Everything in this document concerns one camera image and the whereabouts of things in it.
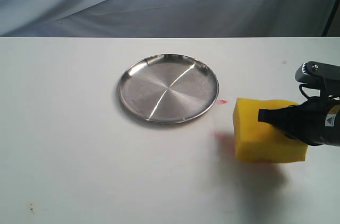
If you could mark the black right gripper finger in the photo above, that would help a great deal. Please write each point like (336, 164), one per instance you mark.
(280, 118)

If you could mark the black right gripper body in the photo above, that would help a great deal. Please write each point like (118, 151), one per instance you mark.
(317, 122)

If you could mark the yellow sponge block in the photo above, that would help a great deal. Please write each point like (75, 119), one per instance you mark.
(259, 142)

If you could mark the black backdrop stand pole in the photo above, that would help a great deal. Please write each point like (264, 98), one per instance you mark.
(330, 18)

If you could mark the round stainless steel plate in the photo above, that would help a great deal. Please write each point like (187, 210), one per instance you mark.
(168, 89)

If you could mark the white backdrop cloth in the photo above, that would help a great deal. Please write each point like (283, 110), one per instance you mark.
(164, 18)

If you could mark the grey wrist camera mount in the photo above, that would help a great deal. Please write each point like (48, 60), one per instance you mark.
(316, 72)

